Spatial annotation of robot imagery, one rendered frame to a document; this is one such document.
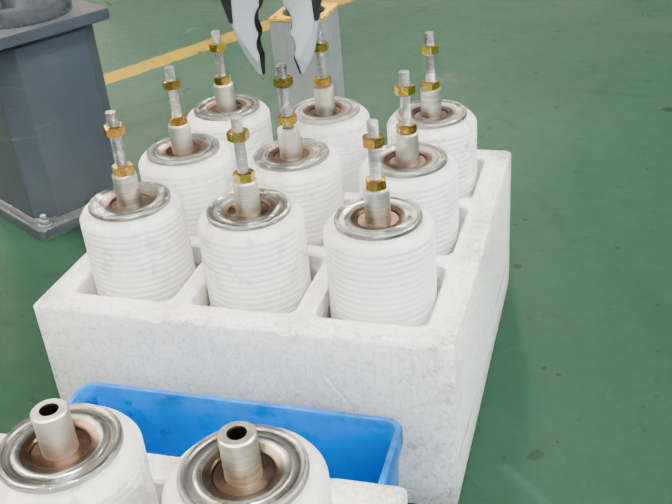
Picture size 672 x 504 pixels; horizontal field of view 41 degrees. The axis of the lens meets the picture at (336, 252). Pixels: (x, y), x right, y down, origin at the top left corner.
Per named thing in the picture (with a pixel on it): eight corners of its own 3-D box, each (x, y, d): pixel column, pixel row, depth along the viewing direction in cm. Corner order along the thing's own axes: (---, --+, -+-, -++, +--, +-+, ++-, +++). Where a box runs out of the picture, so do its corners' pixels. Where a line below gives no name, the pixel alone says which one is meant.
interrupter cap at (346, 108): (332, 96, 103) (332, 91, 103) (374, 113, 98) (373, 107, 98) (278, 115, 100) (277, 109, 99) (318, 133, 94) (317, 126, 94)
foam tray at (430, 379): (74, 452, 91) (30, 304, 82) (221, 258, 123) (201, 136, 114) (456, 512, 80) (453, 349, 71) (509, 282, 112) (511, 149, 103)
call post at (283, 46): (293, 241, 126) (267, 21, 110) (308, 217, 131) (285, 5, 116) (341, 245, 124) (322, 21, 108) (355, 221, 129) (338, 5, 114)
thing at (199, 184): (260, 276, 105) (240, 132, 96) (239, 323, 96) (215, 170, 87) (182, 274, 106) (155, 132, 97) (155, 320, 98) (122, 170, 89)
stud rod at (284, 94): (296, 137, 88) (288, 63, 84) (289, 140, 88) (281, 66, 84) (289, 135, 89) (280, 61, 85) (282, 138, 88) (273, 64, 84)
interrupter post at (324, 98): (328, 108, 100) (325, 80, 99) (341, 113, 99) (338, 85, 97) (310, 114, 99) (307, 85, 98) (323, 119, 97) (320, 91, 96)
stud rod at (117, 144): (126, 185, 83) (109, 108, 79) (134, 187, 82) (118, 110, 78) (119, 190, 82) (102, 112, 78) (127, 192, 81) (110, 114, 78)
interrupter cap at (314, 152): (302, 180, 85) (302, 173, 84) (238, 167, 88) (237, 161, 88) (343, 149, 90) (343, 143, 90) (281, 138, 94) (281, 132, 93)
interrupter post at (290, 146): (295, 165, 88) (291, 133, 86) (275, 161, 89) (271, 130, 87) (308, 155, 90) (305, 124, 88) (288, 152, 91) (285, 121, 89)
